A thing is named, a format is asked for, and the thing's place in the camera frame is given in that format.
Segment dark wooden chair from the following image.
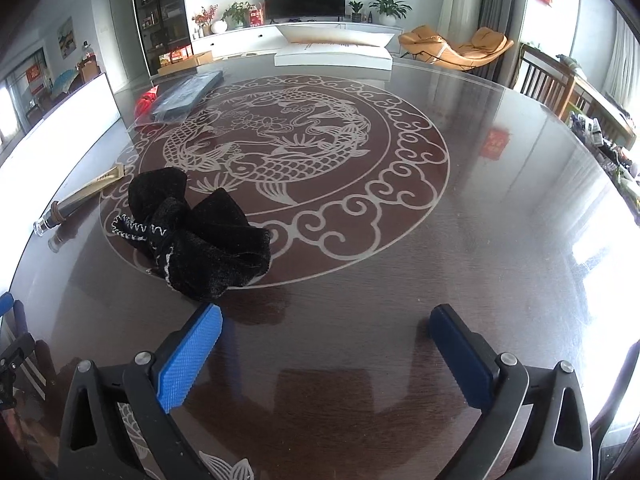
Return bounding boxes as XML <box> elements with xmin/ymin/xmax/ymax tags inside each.
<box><xmin>517</xmin><ymin>42</ymin><xmax>576</xmax><ymax>116</ymax></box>

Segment white television cabinet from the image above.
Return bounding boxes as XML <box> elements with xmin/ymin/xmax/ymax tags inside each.
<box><xmin>190</xmin><ymin>20</ymin><xmax>406</xmax><ymax>61</ymax></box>

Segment black glass display cabinet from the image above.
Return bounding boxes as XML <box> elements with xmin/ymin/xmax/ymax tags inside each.
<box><xmin>130</xmin><ymin>0</ymin><xmax>193</xmax><ymax>78</ymax></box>

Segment grey curtain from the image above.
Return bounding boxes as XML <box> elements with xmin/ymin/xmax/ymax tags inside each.
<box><xmin>480</xmin><ymin>0</ymin><xmax>531</xmax><ymax>86</ymax></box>

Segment blue plastic-wrapped package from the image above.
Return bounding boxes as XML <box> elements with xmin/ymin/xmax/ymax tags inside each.
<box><xmin>150</xmin><ymin>71</ymin><xmax>225</xmax><ymax>123</ymax></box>

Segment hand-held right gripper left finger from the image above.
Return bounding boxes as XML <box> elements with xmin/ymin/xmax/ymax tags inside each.
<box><xmin>57</xmin><ymin>303</ymin><xmax>223</xmax><ymax>480</ymax></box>

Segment framed wall painting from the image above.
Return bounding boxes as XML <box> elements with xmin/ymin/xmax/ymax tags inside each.
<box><xmin>56</xmin><ymin>16</ymin><xmax>77</xmax><ymax>57</ymax></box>

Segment red flowers in white vase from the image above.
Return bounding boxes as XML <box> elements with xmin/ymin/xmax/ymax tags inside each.
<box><xmin>192</xmin><ymin>5</ymin><xmax>228</xmax><ymax>36</ymax></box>

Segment bushy green potted plant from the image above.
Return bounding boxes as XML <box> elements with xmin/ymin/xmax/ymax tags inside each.
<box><xmin>221</xmin><ymin>1</ymin><xmax>253</xmax><ymax>29</ymax></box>

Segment wooden dining table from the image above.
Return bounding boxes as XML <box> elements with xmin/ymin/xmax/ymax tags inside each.
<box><xmin>50</xmin><ymin>70</ymin><xmax>81</xmax><ymax>95</ymax></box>

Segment white standing air conditioner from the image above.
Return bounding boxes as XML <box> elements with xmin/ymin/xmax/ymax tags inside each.
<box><xmin>445</xmin><ymin>0</ymin><xmax>488</xmax><ymax>43</ymax></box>

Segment wooden dining chair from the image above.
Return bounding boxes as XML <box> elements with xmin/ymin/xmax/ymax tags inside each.
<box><xmin>77</xmin><ymin>55</ymin><xmax>101</xmax><ymax>83</ymax></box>

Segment large white cardboard box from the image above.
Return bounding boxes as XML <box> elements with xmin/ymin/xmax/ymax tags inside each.
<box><xmin>0</xmin><ymin>72</ymin><xmax>121</xmax><ymax>226</ymax></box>

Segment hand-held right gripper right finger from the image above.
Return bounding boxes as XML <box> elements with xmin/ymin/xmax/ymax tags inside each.
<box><xmin>425</xmin><ymin>303</ymin><xmax>593</xmax><ymax>480</ymax></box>

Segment black knitted sock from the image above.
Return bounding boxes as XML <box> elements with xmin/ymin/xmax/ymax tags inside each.
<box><xmin>114</xmin><ymin>167</ymin><xmax>273</xmax><ymax>303</ymax></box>

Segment green plant in white pot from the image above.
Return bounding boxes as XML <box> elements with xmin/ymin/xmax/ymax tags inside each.
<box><xmin>369</xmin><ymin>0</ymin><xmax>413</xmax><ymax>27</ymax></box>

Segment white flat box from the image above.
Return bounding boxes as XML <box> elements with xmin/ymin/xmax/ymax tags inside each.
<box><xmin>274</xmin><ymin>23</ymin><xmax>396</xmax><ymax>72</ymax></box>

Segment red plastic bag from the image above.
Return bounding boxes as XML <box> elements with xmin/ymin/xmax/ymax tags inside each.
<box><xmin>135</xmin><ymin>86</ymin><xmax>160</xmax><ymax>118</ymax></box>

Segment brown cardboard box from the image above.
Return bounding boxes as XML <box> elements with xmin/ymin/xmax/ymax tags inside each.
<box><xmin>157</xmin><ymin>51</ymin><xmax>215</xmax><ymax>77</ymax></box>

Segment wooden sideboard with clutter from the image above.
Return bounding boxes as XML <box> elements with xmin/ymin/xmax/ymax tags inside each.
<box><xmin>565</xmin><ymin>55</ymin><xmax>640</xmax><ymax>211</ymax></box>

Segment long beige tube clear cap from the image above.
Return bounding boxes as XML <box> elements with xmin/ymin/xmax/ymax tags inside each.
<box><xmin>32</xmin><ymin>162</ymin><xmax>125</xmax><ymax>238</ymax></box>

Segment orange lounge chair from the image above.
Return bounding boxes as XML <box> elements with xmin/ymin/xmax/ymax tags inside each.
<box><xmin>398</xmin><ymin>25</ymin><xmax>515</xmax><ymax>72</ymax></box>

